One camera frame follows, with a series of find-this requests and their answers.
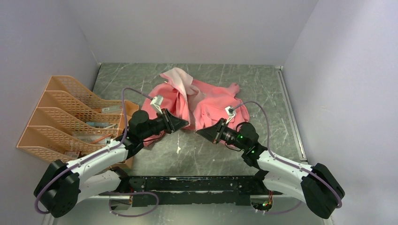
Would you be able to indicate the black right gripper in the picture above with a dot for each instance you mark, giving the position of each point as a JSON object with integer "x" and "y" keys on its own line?
{"x": 214, "y": 133}

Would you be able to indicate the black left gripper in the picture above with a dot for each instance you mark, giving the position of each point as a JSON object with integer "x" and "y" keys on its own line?
{"x": 172, "y": 123}

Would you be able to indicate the pink zip-up jacket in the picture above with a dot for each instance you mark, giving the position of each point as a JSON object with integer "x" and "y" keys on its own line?
{"x": 199, "y": 103}

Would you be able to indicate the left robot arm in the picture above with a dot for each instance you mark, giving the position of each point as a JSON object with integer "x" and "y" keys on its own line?
{"x": 65, "y": 184}

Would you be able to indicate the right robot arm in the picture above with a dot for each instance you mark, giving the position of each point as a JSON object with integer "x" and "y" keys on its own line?
{"x": 313, "y": 185}

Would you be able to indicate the orange mesh file rack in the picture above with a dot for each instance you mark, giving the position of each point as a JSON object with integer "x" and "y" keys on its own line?
{"x": 61, "y": 121}

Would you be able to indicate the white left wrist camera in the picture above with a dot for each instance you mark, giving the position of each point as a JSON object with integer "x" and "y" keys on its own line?
{"x": 156, "y": 104}

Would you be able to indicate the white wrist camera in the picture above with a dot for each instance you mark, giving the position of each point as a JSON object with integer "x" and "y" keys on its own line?
{"x": 156, "y": 104}
{"x": 231, "y": 114}

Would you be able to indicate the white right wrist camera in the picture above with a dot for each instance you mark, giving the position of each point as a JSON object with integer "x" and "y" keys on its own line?
{"x": 231, "y": 114}

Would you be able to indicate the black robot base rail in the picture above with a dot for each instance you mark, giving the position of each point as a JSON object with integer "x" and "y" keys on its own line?
{"x": 244, "y": 190}

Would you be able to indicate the aluminium table frame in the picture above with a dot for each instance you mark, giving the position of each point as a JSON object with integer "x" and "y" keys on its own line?
{"x": 108, "y": 209}

